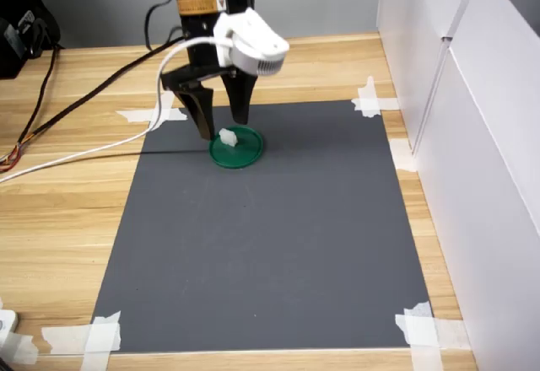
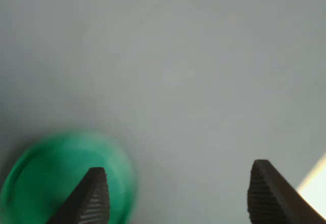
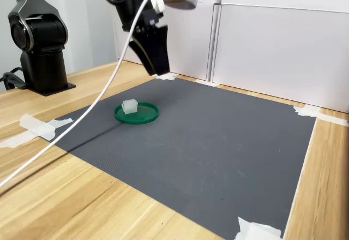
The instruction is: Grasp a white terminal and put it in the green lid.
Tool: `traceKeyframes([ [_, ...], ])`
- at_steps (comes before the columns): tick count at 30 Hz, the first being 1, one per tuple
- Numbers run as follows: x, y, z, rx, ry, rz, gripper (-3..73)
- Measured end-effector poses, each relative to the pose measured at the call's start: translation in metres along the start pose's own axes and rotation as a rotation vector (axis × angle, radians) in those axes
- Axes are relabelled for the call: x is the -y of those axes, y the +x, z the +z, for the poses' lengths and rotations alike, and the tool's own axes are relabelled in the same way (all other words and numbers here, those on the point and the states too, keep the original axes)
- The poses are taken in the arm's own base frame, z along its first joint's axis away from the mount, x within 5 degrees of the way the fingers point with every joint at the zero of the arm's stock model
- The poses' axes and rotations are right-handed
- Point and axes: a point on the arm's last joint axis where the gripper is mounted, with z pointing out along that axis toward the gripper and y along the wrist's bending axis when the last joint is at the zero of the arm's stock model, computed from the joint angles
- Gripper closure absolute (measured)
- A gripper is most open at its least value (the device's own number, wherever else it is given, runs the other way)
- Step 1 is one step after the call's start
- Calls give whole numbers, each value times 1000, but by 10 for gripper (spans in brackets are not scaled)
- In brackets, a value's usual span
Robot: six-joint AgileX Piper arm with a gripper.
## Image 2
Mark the round green lid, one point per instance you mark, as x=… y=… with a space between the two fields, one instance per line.
x=51 y=163

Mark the dark grey mat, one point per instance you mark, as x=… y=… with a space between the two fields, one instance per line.
x=163 y=56

